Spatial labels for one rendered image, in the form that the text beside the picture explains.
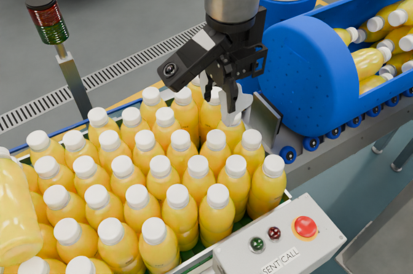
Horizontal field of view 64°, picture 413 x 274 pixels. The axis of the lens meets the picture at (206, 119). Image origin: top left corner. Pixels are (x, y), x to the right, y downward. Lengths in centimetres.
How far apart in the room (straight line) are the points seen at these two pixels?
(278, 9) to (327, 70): 58
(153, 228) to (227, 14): 36
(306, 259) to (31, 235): 42
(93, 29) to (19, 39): 58
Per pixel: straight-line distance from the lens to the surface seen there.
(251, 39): 52
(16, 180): 63
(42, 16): 83
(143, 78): 246
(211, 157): 69
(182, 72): 48
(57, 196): 66
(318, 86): 75
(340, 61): 73
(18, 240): 57
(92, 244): 66
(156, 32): 288
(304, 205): 62
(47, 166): 70
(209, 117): 77
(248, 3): 45
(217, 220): 63
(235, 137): 73
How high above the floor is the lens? 164
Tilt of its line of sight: 50 degrees down
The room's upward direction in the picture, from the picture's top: straight up
